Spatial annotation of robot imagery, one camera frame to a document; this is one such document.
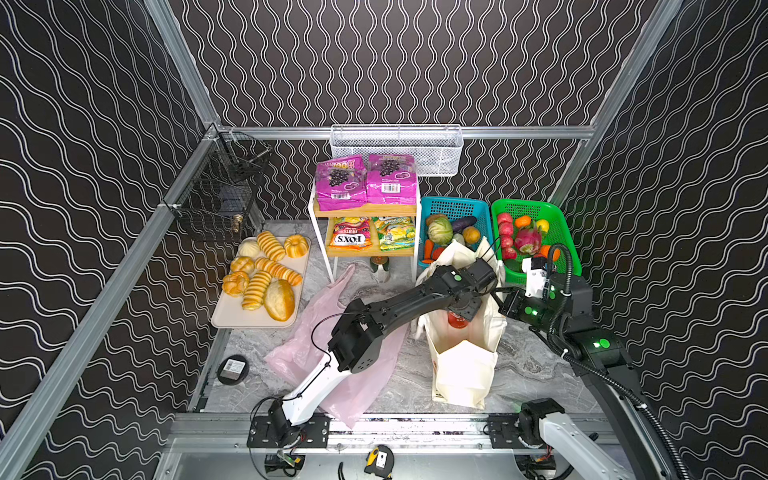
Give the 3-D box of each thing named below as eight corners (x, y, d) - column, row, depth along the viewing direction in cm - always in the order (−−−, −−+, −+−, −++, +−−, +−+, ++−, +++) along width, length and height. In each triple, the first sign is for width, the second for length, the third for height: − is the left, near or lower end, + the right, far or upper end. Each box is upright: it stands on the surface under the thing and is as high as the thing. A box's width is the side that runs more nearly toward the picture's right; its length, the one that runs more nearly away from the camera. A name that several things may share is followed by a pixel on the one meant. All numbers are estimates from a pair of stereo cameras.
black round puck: (216, 385, 84) (212, 382, 82) (226, 357, 89) (222, 354, 87) (244, 385, 84) (241, 382, 82) (253, 357, 89) (250, 354, 87)
